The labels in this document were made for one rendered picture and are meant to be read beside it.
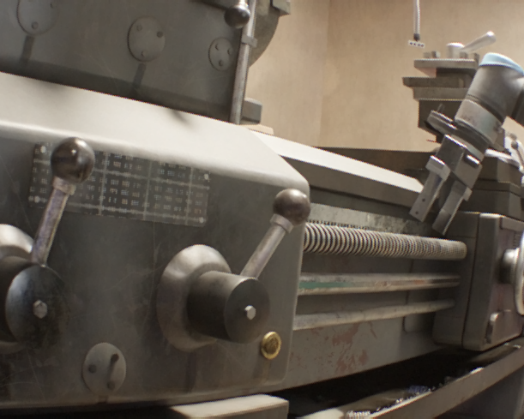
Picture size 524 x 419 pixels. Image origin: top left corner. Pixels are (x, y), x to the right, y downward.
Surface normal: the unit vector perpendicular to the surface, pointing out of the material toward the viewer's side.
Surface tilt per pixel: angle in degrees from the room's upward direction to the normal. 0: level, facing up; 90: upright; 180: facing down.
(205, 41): 90
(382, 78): 90
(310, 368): 90
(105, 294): 90
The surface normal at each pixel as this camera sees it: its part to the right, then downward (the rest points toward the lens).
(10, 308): 0.77, 0.07
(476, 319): -0.62, -0.09
